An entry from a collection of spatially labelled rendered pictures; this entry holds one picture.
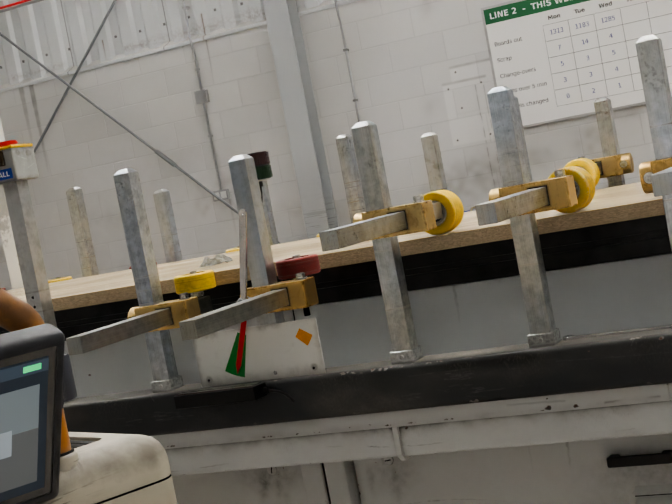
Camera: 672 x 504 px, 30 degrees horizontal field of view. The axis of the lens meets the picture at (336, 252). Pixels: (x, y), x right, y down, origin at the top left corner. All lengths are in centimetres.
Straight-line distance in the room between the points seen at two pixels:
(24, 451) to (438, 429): 117
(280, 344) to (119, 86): 881
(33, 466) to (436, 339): 133
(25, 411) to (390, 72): 878
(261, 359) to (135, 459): 104
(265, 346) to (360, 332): 24
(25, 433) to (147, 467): 17
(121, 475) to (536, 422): 105
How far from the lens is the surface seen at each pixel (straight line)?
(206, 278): 246
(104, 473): 126
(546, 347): 209
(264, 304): 217
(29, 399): 115
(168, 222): 365
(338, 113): 1002
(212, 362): 235
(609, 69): 933
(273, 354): 229
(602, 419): 214
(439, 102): 970
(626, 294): 229
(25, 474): 119
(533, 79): 946
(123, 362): 273
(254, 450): 239
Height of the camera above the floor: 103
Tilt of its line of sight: 3 degrees down
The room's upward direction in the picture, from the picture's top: 11 degrees counter-clockwise
